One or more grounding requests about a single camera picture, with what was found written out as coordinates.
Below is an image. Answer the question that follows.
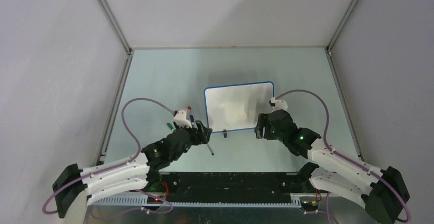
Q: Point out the grey slotted cable duct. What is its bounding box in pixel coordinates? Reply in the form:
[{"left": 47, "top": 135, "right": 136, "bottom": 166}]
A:
[{"left": 91, "top": 195, "right": 302, "bottom": 209}]

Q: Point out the black whiteboard marker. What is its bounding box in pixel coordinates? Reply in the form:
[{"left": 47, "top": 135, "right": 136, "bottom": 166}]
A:
[{"left": 206, "top": 144, "right": 214, "bottom": 156}]

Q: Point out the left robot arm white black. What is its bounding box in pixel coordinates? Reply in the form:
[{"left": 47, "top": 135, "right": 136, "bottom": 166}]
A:
[{"left": 52, "top": 120, "right": 213, "bottom": 218}]

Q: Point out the green whiteboard marker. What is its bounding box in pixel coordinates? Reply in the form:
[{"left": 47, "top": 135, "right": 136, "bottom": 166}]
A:
[{"left": 166, "top": 123, "right": 173, "bottom": 130}]

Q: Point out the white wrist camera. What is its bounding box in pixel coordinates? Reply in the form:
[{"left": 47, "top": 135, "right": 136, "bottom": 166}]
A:
[
  {"left": 269, "top": 97, "right": 288, "bottom": 112},
  {"left": 173, "top": 108, "right": 192, "bottom": 128}
]

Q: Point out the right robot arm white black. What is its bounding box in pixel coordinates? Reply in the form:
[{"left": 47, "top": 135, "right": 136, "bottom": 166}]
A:
[{"left": 254, "top": 109, "right": 410, "bottom": 223}]

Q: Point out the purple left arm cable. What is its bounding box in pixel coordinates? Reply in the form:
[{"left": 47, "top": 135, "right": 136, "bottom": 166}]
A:
[{"left": 42, "top": 98, "right": 177, "bottom": 215}]

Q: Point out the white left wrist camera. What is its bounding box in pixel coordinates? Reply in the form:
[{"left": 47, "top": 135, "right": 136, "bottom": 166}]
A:
[{"left": 173, "top": 108, "right": 192, "bottom": 128}]

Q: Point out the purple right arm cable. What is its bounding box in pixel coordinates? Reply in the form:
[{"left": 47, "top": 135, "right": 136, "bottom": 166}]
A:
[{"left": 275, "top": 89, "right": 412, "bottom": 224}]

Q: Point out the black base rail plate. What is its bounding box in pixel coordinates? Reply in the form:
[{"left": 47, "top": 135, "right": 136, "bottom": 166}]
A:
[{"left": 149, "top": 172, "right": 317, "bottom": 205}]

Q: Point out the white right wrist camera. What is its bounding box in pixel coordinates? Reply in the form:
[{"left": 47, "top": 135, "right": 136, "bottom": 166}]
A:
[{"left": 269, "top": 97, "right": 288, "bottom": 112}]

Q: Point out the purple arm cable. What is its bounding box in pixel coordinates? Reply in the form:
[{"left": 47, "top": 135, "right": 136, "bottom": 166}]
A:
[
  {"left": 275, "top": 89, "right": 412, "bottom": 224},
  {"left": 42, "top": 98, "right": 177, "bottom": 215}
]

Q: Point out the blue-framed whiteboard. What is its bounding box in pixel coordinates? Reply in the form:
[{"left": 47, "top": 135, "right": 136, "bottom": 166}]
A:
[{"left": 204, "top": 81, "right": 274, "bottom": 133}]

